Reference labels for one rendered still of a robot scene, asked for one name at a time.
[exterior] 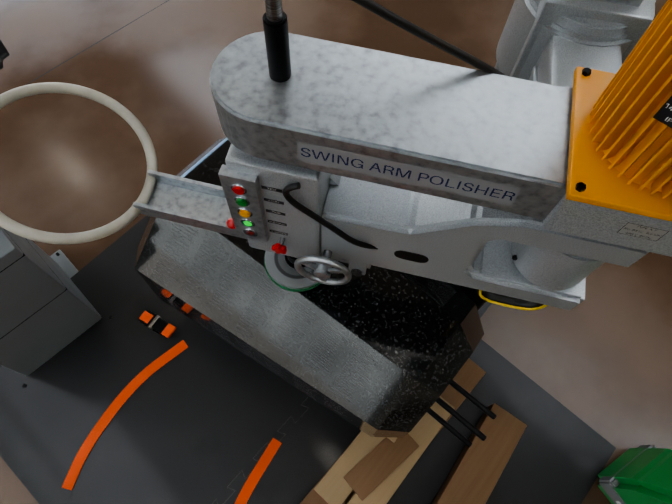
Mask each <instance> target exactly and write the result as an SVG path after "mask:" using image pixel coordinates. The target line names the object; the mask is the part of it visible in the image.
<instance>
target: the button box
mask: <svg viewBox="0 0 672 504"><path fill-rule="evenodd" d="M218 175H219V179H220V182H221V185H222V188H223V191H224V194H225V197H226V200H227V203H228V207H229V210H230V213H231V216H232V219H233V222H234V225H235V228H236V232H237V235H238V236H242V237H247V238H251V239H256V240H260V241H264V242H268V240H269V237H270V236H269V231H268V226H267V221H266V216H265V210H264V205H263V200H262V195H261V190H260V185H259V180H258V176H257V175H252V174H248V173H243V172H239V171H234V170H230V169H229V168H227V166H226V165H224V164H222V166H221V168H220V171H219V173H218ZM232 184H238V185H241V186H243V187H245V188H246V190H247V193H246V194H242V195H238V194H236V193H234V192H233V190H232V189H231V185H232ZM235 197H243V198H246V199H247V200H248V201H249V202H250V205H249V206H245V207H242V206H239V205H238V204H237V203H236V202H235V201H234V198H235ZM239 208H245V209H247V210H249V211H251V212H252V214H253V216H252V217H248V218H246V217H242V216H241V215H240V214H239V213H238V211H237V210H238V209H239ZM241 219H249V220H251V221H253V222H254V223H255V226H254V227H247V226H245V225H243V224H242V223H241ZM244 229H251V230H254V231H255V232H257V234H258V235H257V236H255V237H252V236H249V235H246V234H245V233H244V232H243V230H244Z"/></svg>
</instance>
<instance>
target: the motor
mask: <svg viewBox="0 0 672 504"><path fill-rule="evenodd" d="M566 199H568V200H573V201H577V202H582V203H587V204H591V205H596V206H601V207H605V208H610V209H615V210H620V211H624V212H629V213H634V214H638V215H643V216H648V217H652V218H657V219H662V220H667V221H671V222H672V0H667V2H666V3H665V5H664V6H663V7H662V9H661V10H660V12H659V13H658V15H657V16H656V17H655V19H654V20H653V22H652V23H651V25H650V26H649V27H648V29H647V30H646V32H645V33H644V35H643V36H642V37H641V39H640V40H639V42H638V43H637V44H636V46H635V47H634V49H633V50H632V52H631V53H630V54H629V56H628V57H627V59H626V60H625V62H624V63H623V64H622V66H621V67H620V69H619V70H618V72H617V73H616V74H615V73H610V72H605V71H600V70H595V69H590V68H588V67H587V68H585V67H579V66H577V67H576V69H575V71H574V79H573V94H572V110H571V125H570V141H569V156H568V172H567V187H566Z"/></svg>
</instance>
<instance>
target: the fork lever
mask: <svg viewBox="0 0 672 504"><path fill-rule="evenodd" d="M147 173H148V175H149V176H152V177H154V178H155V179H156V185H155V188H154V191H153V194H152V196H151V198H150V200H149V202H148V203H147V204H143V203H139V202H133V207H135V208H137V209H139V210H140V211H141V213H140V214H144V215H148V216H152V217H156V218H161V219H165V220H169V221H173V222H177V223H181V224H186V225H190V226H194V227H198V228H202V229H206V230H211V231H215V232H219V233H223V234H227V235H231V236H236V237H240V238H244V239H247V237H242V236H238V235H237V232H236V229H230V228H228V226H227V223H226V222H227V220H228V219H229V218H231V217H232V216H231V213H230V210H229V207H228V203H227V200H226V197H225V194H224V191H223V188H222V187H221V186H217V185H213V184H209V183H204V182H200V181H196V180H192V179H187V178H183V177H179V176H175V175H170V174H166V173H162V172H158V171H153V170H148V172H147ZM331 259H333V260H335V261H340V262H344V263H348V264H349V260H347V259H342V258H338V257H333V256H331ZM351 273H352V275H354V276H361V274H362V271H360V270H359V269H352V270H351Z"/></svg>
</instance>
